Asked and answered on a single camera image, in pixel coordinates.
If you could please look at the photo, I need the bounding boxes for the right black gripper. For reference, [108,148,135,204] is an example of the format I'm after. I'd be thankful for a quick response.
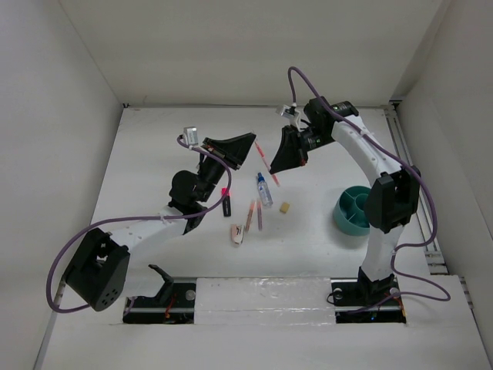
[269,124,336,173]

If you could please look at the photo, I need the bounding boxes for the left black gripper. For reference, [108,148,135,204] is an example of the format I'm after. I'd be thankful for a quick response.
[196,133,254,203]

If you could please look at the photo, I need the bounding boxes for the red white pen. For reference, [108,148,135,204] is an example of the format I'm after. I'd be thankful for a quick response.
[254,139,280,187]

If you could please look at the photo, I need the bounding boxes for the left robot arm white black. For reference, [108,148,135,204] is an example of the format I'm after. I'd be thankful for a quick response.
[62,128,256,311]

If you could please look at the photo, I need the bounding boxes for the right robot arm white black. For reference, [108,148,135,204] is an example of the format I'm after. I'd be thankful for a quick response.
[270,98,421,307]

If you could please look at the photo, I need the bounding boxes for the small clear spray bottle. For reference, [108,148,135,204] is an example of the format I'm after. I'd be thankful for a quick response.
[257,172,273,208]

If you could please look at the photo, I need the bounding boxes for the pink capped black highlighter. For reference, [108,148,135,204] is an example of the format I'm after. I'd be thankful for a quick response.
[221,187,232,217]

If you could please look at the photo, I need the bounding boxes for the tan eraser block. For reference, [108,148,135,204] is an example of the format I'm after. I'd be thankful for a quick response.
[280,203,290,214]

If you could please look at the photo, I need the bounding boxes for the orange pen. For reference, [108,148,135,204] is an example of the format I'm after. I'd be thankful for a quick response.
[244,200,257,233]

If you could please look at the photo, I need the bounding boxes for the pink purple pen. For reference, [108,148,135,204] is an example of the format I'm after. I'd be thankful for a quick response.
[256,199,263,231]

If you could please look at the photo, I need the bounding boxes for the pink mini stapler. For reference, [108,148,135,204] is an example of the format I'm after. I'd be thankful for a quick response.
[230,224,244,246]

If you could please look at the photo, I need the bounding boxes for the teal round compartment organizer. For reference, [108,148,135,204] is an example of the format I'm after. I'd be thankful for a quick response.
[333,186,371,237]

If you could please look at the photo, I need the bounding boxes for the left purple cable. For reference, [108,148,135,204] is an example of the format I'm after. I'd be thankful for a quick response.
[46,134,233,314]

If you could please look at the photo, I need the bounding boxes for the purple cable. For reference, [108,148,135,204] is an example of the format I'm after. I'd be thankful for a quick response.
[46,134,233,314]
[287,66,451,315]

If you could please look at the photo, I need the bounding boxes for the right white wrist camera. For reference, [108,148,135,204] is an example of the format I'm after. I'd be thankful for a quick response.
[276,104,301,130]

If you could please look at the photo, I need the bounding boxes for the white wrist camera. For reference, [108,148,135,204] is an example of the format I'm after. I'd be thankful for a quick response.
[276,104,301,130]
[183,126,199,146]

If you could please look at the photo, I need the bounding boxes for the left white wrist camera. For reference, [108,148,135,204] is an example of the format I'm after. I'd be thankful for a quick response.
[183,126,199,146]

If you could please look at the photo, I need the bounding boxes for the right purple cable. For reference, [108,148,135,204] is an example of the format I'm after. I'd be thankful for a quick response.
[287,66,451,315]

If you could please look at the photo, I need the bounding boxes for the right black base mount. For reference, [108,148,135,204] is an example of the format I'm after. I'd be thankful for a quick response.
[327,277,407,324]

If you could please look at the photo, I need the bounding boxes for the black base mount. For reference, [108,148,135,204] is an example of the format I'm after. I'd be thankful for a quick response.
[122,264,197,325]
[327,277,407,324]

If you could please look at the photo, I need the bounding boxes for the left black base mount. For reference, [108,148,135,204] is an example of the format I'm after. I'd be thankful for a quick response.
[122,264,197,325]

